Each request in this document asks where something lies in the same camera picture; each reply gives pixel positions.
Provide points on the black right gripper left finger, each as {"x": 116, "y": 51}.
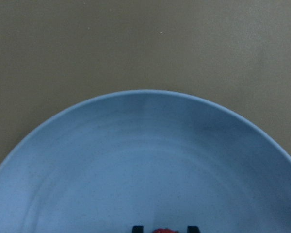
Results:
{"x": 138, "y": 229}

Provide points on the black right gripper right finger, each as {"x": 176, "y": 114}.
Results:
{"x": 192, "y": 229}

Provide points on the red strawberry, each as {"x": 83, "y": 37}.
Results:
{"x": 164, "y": 230}

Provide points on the blue plate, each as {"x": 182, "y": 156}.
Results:
{"x": 153, "y": 158}

